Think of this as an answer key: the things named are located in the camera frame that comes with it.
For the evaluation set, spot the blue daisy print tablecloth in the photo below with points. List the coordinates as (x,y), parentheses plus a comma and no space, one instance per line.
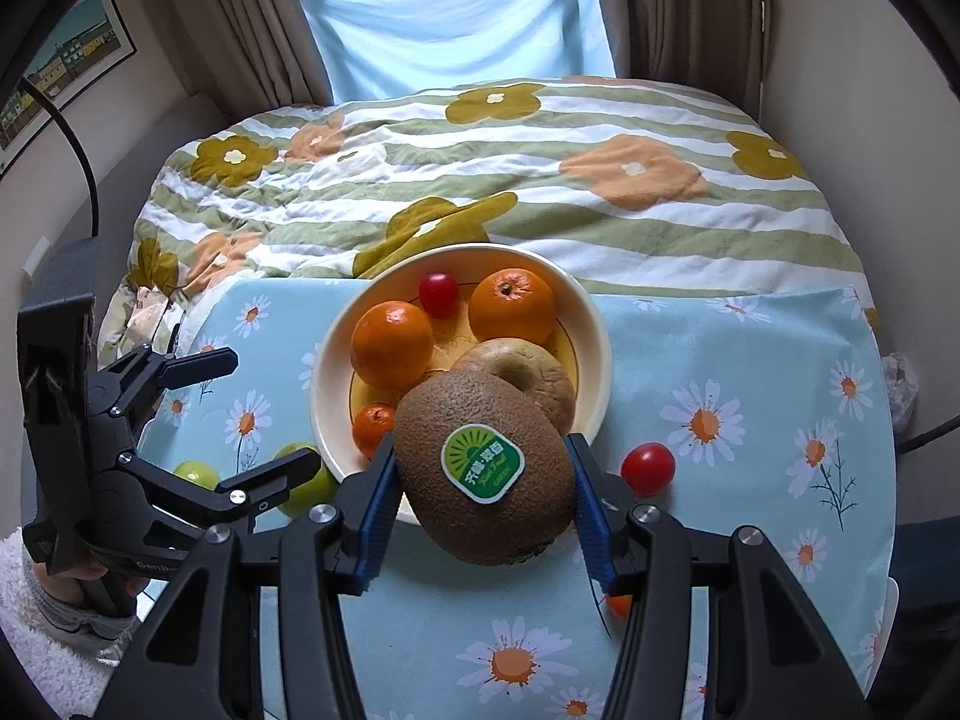
(750,390)

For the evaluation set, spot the small tangerine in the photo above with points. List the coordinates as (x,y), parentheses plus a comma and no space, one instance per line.
(392,345)
(373,429)

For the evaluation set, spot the brownish yellow apple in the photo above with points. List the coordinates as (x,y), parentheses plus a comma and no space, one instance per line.
(529,382)

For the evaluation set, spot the large orange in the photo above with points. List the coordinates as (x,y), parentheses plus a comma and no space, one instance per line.
(514,307)

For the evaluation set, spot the white wall socket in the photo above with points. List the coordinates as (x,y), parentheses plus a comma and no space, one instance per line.
(37,257)

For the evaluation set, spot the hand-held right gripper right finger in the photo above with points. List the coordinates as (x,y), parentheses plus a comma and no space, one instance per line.
(592,517)

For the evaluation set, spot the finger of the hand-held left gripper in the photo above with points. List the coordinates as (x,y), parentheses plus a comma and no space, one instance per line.
(180,371)
(225,502)

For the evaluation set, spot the brown kiwi with green sticker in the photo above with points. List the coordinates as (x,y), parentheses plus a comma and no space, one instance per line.
(480,465)

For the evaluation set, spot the red cherry tomato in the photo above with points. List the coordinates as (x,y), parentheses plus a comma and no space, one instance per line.
(648,469)
(438,295)

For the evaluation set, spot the striped floral blanket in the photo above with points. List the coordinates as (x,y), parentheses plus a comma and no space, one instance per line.
(525,187)

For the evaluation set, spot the light blue window cloth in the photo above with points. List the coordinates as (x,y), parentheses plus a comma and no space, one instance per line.
(450,22)

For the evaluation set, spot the person's left hand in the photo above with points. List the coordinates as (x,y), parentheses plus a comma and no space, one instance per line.
(71,583)

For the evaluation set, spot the brown curtain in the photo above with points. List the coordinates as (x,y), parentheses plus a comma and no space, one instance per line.
(675,15)
(240,22)

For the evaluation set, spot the framed wall picture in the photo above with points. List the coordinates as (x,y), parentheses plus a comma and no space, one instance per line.
(67,67)

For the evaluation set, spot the small green fruit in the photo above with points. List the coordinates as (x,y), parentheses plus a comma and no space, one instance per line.
(313,496)
(196,474)

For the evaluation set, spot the clear plastic bag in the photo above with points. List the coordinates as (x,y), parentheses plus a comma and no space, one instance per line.
(900,390)

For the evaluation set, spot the cream bowl with bear print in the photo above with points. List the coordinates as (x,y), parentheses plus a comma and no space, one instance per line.
(592,337)

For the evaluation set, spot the dark garment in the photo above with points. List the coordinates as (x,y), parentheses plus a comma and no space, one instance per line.
(926,562)

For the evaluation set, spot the person's left forearm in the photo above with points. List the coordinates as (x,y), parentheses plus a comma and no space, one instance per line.
(60,626)

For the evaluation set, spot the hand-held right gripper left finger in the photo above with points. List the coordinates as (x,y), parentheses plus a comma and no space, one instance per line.
(379,499)

